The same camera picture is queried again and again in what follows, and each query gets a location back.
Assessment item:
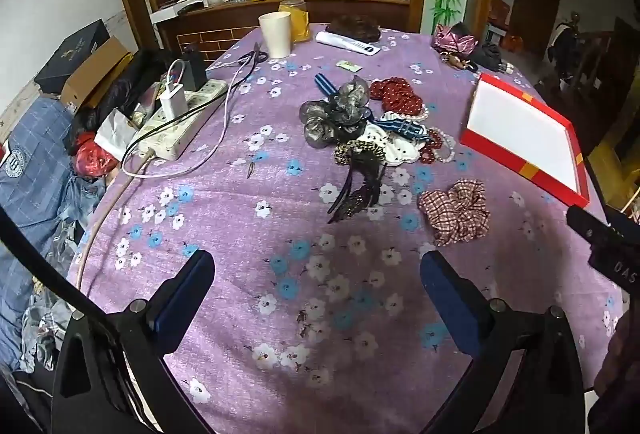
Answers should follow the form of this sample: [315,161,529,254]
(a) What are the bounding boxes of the black power adapter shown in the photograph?
[180,44,209,92]

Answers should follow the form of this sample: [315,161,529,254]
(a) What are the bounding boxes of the purple floral tablecloth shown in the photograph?
[75,24,626,434]

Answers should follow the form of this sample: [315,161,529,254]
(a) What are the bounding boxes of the red tray with white inside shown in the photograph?
[459,72,592,209]

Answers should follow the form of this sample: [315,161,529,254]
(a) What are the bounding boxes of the cream pearl bracelet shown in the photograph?
[382,104,431,123]

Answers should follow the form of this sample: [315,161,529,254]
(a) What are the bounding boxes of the white bead bracelet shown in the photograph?
[429,127,459,163]

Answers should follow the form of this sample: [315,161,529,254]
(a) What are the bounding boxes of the yellow glass jar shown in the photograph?
[278,0,312,44]

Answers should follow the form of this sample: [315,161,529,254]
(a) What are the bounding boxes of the black hair clips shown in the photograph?
[326,158,390,225]

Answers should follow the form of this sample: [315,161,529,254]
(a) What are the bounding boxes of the dark blue box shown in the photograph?
[33,18,111,95]

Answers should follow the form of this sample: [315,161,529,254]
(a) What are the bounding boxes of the crumpled white paper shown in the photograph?
[93,108,139,161]

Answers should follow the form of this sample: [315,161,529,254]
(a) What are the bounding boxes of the black umbrella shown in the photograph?
[470,42,517,75]

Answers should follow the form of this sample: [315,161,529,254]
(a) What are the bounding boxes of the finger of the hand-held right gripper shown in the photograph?
[566,205,609,255]

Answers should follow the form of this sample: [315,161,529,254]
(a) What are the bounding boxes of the blue striped hair bow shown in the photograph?
[379,111,432,141]

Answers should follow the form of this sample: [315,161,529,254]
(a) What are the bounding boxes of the plaid scrunchie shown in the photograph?
[417,180,492,247]

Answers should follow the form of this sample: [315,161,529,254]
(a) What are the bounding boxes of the beige power cord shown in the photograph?
[75,156,153,297]

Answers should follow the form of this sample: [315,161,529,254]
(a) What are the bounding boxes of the cardboard box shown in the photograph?
[59,36,134,113]

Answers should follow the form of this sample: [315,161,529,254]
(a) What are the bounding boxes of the red plastic bag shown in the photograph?
[74,132,119,178]

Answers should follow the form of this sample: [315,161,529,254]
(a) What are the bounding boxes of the white cable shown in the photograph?
[121,58,241,179]

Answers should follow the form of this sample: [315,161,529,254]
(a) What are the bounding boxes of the black scissors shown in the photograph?
[238,42,269,66]

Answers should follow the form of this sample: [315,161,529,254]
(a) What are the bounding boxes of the red bead bracelet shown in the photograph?
[418,129,447,165]

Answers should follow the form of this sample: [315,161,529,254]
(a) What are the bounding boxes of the grey organza scrunchie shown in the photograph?
[299,74,374,151]

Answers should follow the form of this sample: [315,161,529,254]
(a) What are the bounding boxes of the cream plastic cup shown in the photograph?
[258,11,293,60]

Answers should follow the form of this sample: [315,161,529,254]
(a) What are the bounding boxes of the dark wooden chair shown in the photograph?
[545,11,640,157]

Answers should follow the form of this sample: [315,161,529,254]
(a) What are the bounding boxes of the red polka-dot scrunchie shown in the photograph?
[369,77,426,115]

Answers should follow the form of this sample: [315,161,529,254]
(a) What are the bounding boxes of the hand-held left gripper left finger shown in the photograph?
[50,249,217,434]

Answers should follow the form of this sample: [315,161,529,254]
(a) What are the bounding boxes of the blue plaid cloth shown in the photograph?
[0,98,113,372]

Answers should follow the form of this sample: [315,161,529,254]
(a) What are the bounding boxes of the white fluffy scrunchie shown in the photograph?
[360,121,422,165]

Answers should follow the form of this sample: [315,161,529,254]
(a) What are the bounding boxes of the person's right forearm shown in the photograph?
[594,314,640,434]

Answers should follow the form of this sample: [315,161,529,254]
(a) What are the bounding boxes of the white power strip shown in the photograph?
[137,80,229,161]

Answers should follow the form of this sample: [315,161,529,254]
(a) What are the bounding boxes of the brown wig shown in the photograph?
[325,14,382,42]

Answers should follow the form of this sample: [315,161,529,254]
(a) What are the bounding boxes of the leopard print scrunchie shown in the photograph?
[333,139,387,165]

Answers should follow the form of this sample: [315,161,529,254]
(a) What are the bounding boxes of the white flat box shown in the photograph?
[149,0,209,23]

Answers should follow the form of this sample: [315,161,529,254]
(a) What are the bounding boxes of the key ring with doll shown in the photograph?
[439,53,479,73]

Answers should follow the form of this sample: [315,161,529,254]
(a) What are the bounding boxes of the black bag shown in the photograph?
[64,48,168,151]

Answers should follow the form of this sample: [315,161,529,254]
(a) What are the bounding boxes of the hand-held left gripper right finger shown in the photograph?
[419,250,587,434]

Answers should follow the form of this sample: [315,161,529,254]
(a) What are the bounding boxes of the white charger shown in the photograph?
[159,83,187,120]

